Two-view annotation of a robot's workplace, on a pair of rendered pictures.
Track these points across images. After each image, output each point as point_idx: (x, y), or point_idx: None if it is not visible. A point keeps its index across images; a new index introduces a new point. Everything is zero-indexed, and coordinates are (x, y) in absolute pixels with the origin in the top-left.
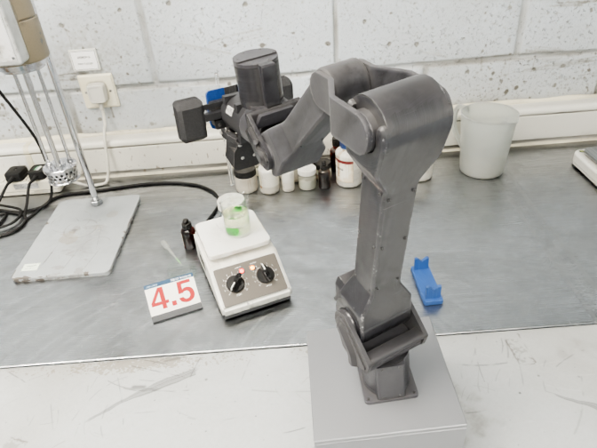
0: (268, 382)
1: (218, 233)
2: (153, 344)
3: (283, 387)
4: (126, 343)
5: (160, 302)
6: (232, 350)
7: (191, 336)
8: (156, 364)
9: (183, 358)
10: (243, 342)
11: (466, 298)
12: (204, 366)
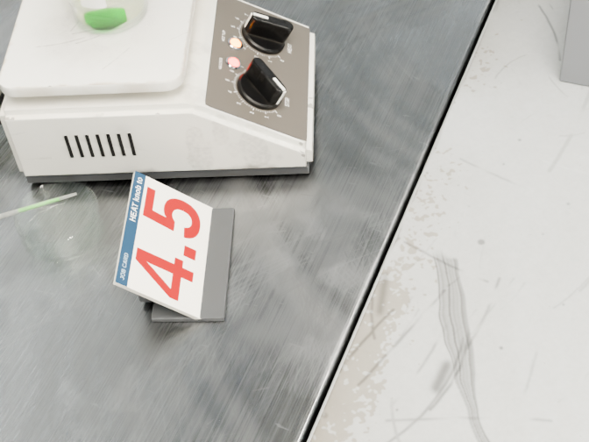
0: (540, 142)
1: (87, 47)
2: (304, 330)
3: (563, 123)
4: (264, 389)
5: (174, 277)
6: (412, 184)
7: (322, 248)
8: (383, 330)
9: (391, 274)
10: (400, 158)
11: None
12: (439, 238)
